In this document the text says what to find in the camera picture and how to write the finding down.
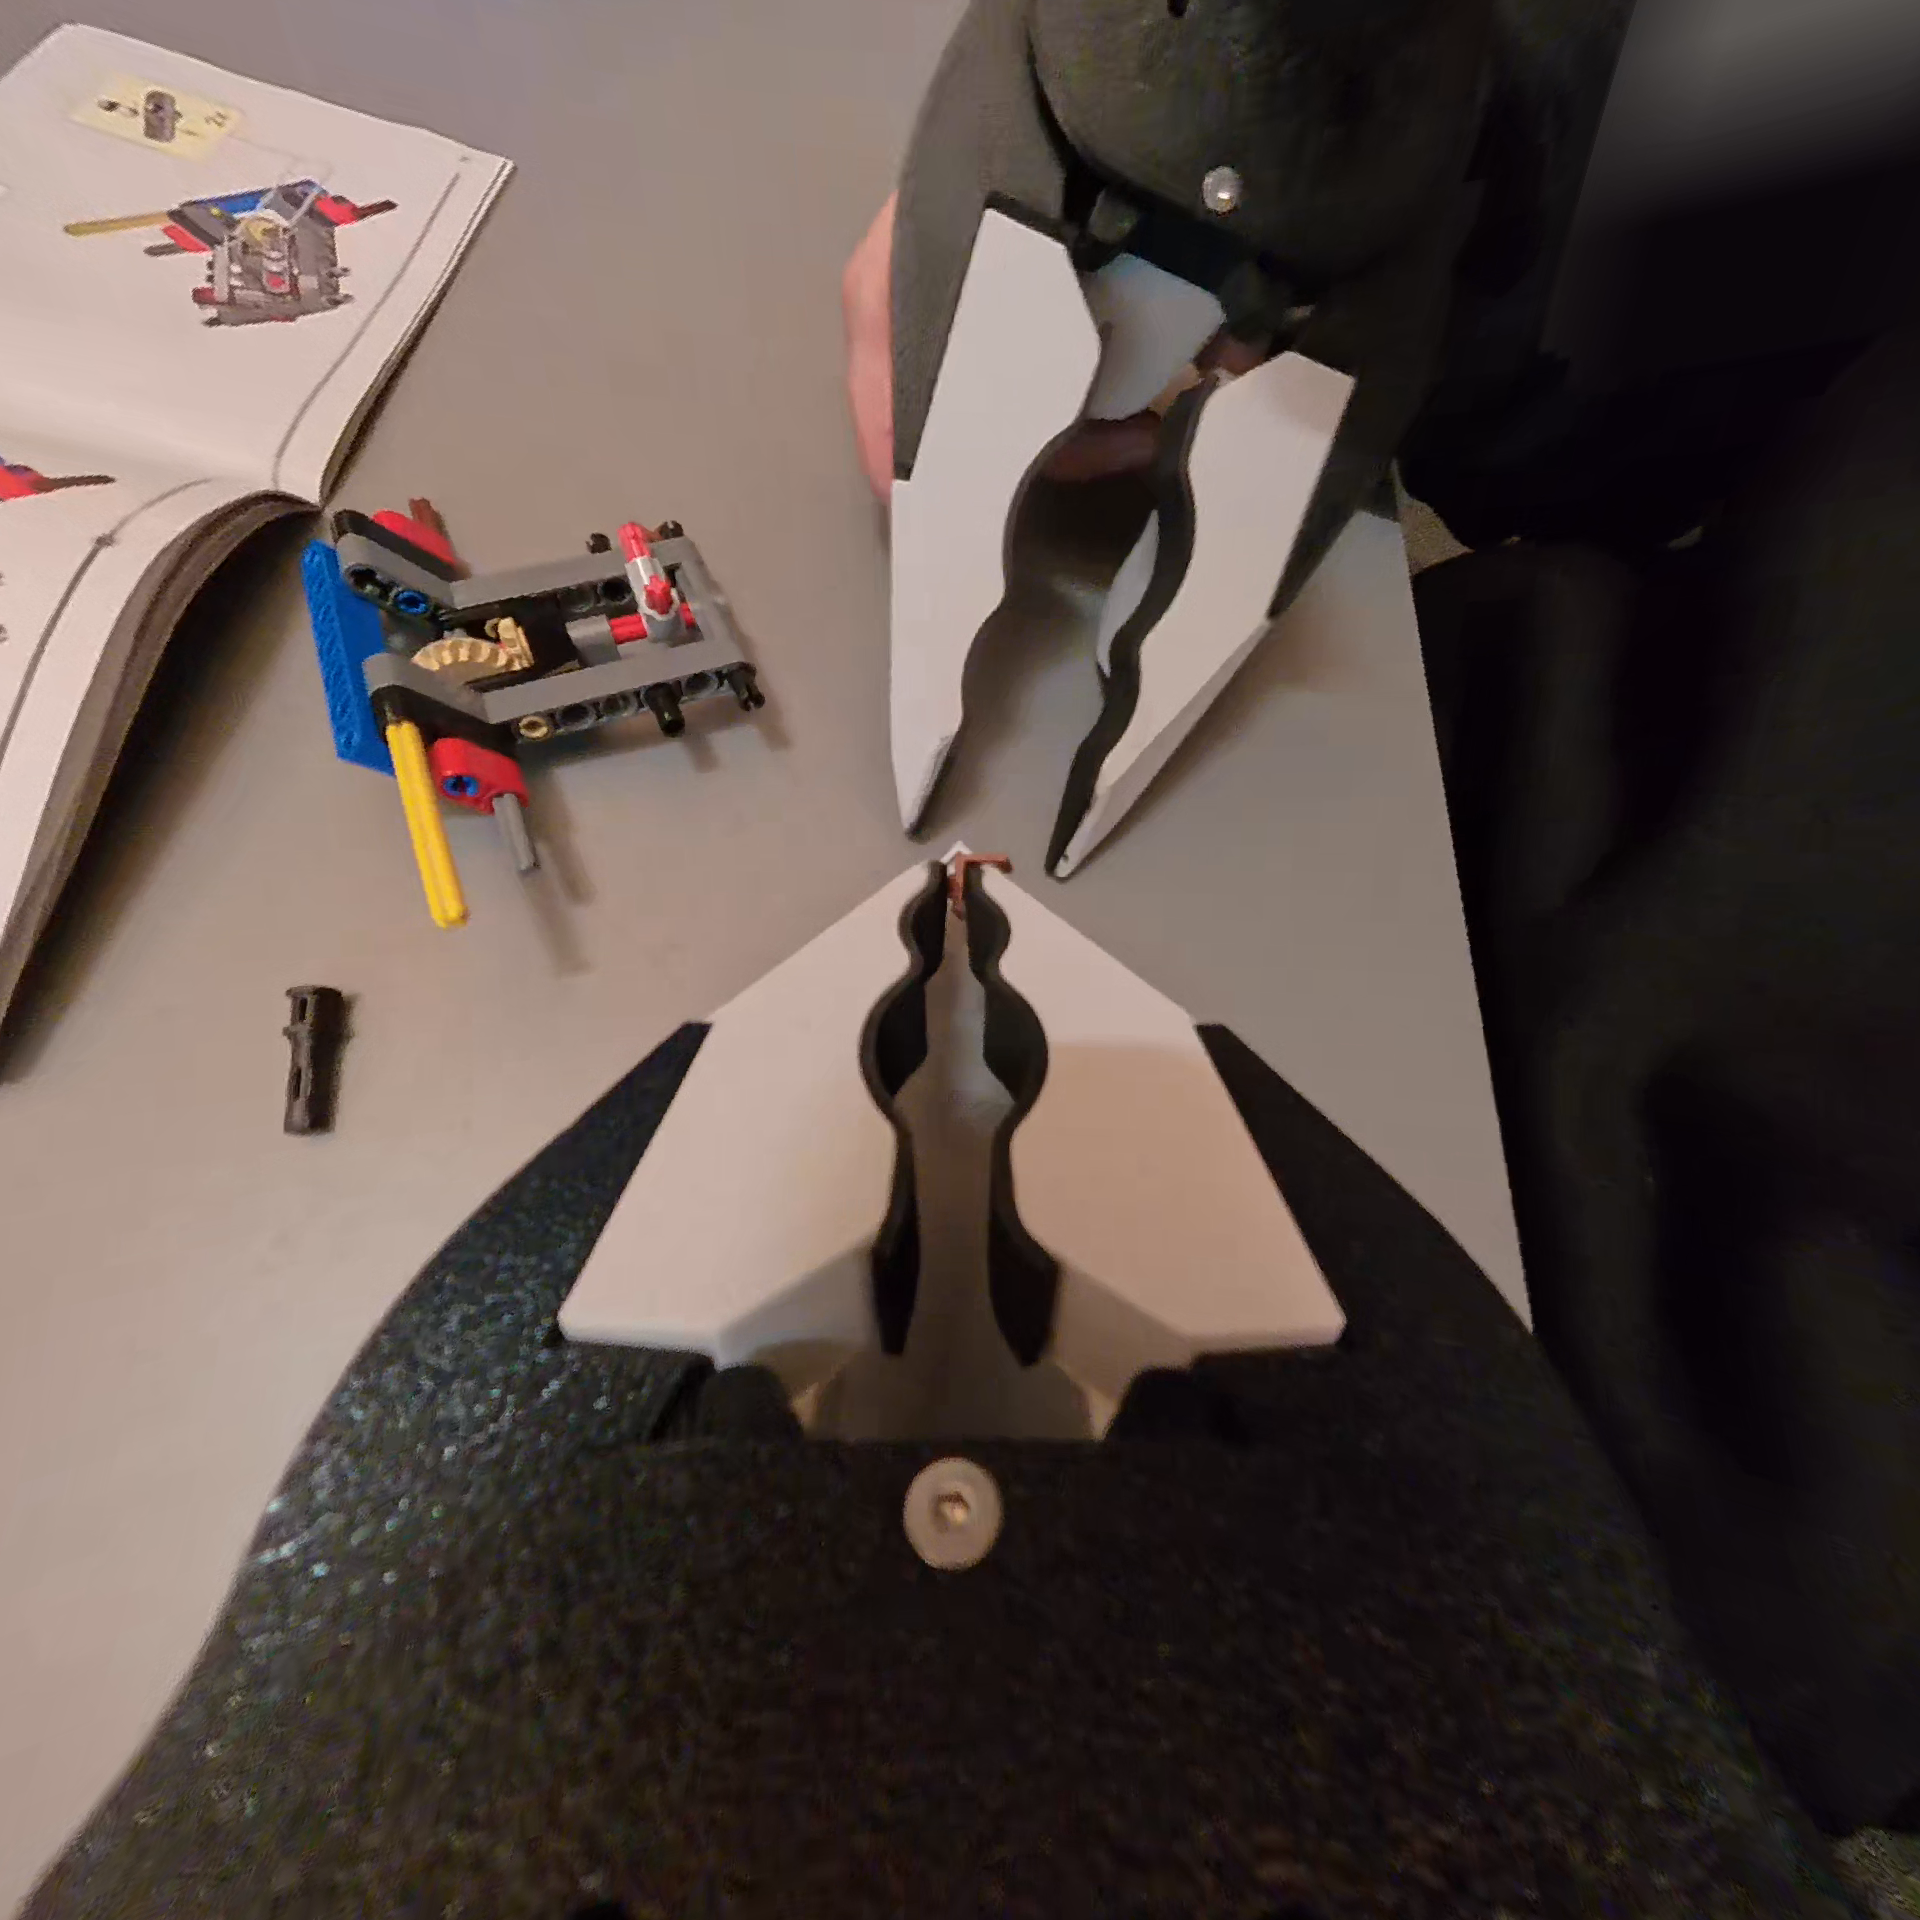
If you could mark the person's right hand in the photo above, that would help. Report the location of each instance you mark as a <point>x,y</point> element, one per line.
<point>866,362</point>

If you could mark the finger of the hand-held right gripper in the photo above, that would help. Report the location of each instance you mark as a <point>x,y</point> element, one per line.
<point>972,449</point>
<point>1245,512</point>

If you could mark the small brown lego piece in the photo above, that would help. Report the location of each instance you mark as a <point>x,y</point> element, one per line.
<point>965,885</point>

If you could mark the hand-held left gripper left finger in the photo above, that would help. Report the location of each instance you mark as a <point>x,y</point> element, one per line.
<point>750,1173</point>

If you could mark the person's dark clothing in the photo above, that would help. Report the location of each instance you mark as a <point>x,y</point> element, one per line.
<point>1707,1050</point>

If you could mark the grey blue lego assembly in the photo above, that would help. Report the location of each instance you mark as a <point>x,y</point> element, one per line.
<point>586,628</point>

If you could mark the black lego pin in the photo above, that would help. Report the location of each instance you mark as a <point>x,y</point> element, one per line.
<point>316,1057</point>

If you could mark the lego instruction booklet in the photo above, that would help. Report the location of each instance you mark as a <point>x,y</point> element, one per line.
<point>167,387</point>

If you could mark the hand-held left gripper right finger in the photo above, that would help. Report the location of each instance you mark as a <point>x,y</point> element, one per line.
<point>1156,1173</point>

